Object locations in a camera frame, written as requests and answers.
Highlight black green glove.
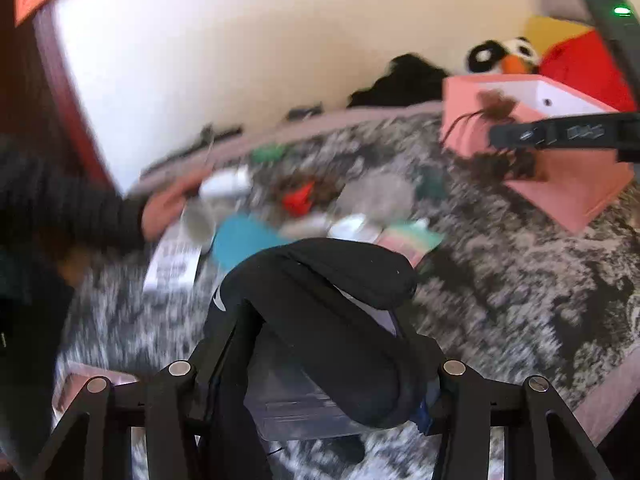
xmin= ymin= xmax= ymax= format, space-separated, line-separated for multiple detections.
xmin=202 ymin=237 xmax=441 ymax=428

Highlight red cone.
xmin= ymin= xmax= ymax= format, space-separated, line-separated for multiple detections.
xmin=281 ymin=181 xmax=316 ymax=217

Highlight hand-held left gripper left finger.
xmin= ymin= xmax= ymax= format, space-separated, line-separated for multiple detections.
xmin=27 ymin=327 xmax=273 ymax=480

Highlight yellow pillow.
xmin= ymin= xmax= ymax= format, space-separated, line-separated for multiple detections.
xmin=522 ymin=15 xmax=593 ymax=56

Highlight white cup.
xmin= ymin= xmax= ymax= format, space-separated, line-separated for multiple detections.
xmin=180 ymin=197 xmax=218 ymax=256

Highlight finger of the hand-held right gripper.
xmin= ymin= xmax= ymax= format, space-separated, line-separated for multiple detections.
xmin=489 ymin=112 xmax=640 ymax=163

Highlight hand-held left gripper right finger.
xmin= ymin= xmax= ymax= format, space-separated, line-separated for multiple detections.
xmin=425 ymin=347 xmax=616 ymax=480

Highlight another person's forearm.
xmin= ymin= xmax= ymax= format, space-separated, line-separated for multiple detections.
xmin=0 ymin=135 xmax=151 ymax=256

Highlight dark green item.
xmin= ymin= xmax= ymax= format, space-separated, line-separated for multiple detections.
xmin=417 ymin=165 xmax=448 ymax=200

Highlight teal card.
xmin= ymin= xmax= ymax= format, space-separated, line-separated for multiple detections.
xmin=212 ymin=214 xmax=293 ymax=272

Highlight grey mottled blanket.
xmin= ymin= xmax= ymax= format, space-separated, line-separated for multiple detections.
xmin=52 ymin=110 xmax=640 ymax=480

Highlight white plastic bottle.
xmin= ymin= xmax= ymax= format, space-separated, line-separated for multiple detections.
xmin=199 ymin=167 xmax=252 ymax=198

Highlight white paper cards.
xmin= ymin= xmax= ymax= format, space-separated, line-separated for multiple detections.
xmin=143 ymin=222 xmax=202 ymax=293

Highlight panda plush toy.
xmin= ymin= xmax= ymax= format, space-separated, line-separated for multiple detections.
xmin=466 ymin=36 xmax=543 ymax=77

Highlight white round case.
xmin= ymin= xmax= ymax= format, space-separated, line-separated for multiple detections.
xmin=327 ymin=214 xmax=383 ymax=243

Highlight clear plastic box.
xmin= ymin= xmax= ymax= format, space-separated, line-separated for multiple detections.
xmin=242 ymin=355 xmax=381 ymax=441

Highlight black clothing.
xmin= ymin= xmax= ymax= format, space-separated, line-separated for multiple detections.
xmin=346 ymin=52 xmax=451 ymax=109

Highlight mint green pink packet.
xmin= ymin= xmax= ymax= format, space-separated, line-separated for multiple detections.
xmin=377 ymin=220 xmax=446 ymax=268

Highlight pink cardboard box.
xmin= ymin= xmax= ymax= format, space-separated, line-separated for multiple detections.
xmin=440 ymin=74 xmax=636 ymax=233

